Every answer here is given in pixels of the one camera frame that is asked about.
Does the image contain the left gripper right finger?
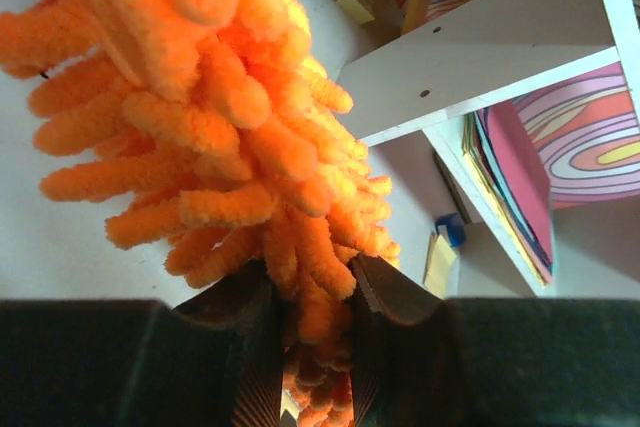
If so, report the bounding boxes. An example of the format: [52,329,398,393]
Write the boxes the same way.
[351,255,639,426]

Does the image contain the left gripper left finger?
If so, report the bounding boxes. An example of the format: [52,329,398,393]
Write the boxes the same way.
[1,260,284,426]

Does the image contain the orange microfiber duster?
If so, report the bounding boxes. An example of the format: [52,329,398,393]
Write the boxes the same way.
[1,0,400,426]

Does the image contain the white wooden bookshelf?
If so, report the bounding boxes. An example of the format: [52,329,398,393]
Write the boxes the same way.
[339,0,639,299]

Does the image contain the yellow sticky notes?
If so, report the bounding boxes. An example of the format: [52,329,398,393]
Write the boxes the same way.
[423,233,458,298]

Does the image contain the blue tape dispenser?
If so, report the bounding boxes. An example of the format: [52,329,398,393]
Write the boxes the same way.
[435,212,467,248]

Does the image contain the stack of coloured paper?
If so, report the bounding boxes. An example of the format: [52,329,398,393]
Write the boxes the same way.
[461,101,554,287]

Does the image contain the yellow sticky pad under shelf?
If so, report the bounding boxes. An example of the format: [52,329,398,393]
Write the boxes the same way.
[335,0,375,25]

